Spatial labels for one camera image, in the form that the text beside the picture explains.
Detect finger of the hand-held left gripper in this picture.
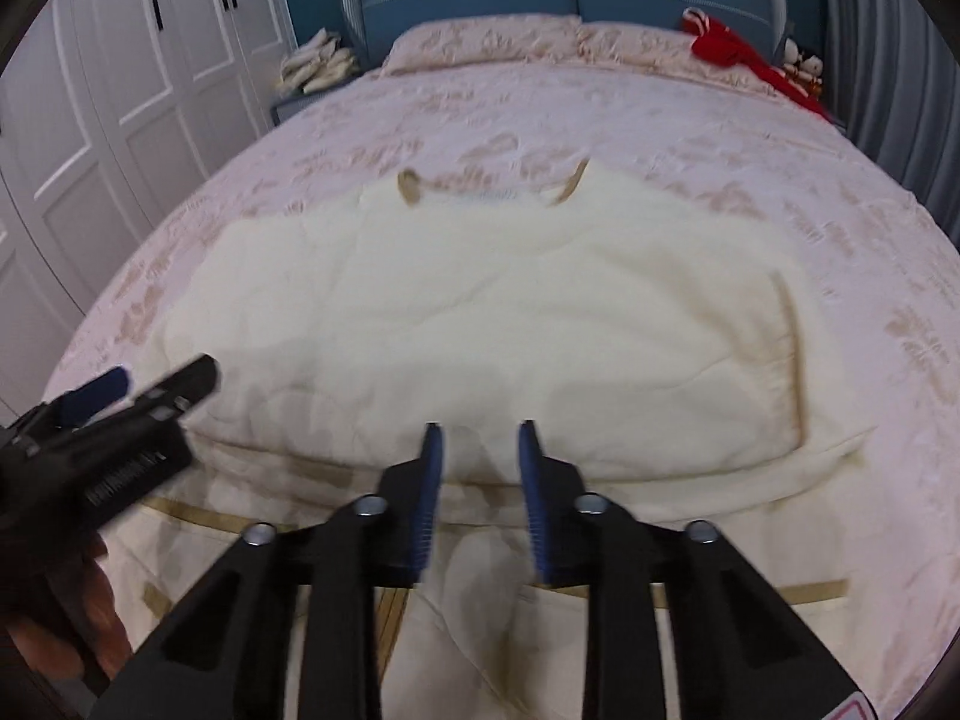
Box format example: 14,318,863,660
124,356,220,425
58,366,133,427

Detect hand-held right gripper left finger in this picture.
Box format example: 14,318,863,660
88,422,445,720

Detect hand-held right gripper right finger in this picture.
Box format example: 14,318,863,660
517,420,877,720

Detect cream quilted jacket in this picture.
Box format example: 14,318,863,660
97,161,880,720

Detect person's left hand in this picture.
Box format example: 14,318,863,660
0,532,134,702

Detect white wardrobe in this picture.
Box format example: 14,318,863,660
0,0,295,410

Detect blue-grey nightstand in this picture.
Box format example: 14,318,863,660
268,86,335,130

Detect folded cream cloth pile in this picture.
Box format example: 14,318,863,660
276,28,361,96

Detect bed with pink floral bedspread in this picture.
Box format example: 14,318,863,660
41,11,960,720

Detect pink floral pillow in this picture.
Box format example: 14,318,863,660
381,13,584,77
576,19,785,95

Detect red garment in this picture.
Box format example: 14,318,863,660
681,6,832,121

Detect small plush toys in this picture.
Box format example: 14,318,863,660
780,36,827,100

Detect grey-blue curtain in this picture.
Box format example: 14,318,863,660
816,0,960,237

